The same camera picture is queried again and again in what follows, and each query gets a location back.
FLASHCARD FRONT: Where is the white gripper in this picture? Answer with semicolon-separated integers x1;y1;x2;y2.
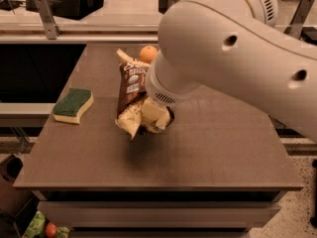
142;53;200;131

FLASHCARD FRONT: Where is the brown chip bag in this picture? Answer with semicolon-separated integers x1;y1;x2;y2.
114;48;175;141

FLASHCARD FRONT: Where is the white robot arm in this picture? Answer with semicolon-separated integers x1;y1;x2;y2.
146;0;317;142

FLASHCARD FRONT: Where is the green yellow sponge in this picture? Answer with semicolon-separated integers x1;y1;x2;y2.
53;88;94;124

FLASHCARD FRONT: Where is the orange fruit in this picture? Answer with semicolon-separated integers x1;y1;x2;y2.
140;46;159;63

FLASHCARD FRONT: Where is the grey table drawer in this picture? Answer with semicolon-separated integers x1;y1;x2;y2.
38;201;280;229

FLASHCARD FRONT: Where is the small green packet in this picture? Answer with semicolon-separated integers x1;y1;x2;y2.
54;227;70;238

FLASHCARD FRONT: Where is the red tomato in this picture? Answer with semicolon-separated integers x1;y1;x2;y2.
46;222;57;238

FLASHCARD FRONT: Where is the left metal bracket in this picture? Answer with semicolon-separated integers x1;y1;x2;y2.
33;0;60;40

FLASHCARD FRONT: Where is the right metal bracket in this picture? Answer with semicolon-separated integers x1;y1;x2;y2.
284;0;317;43

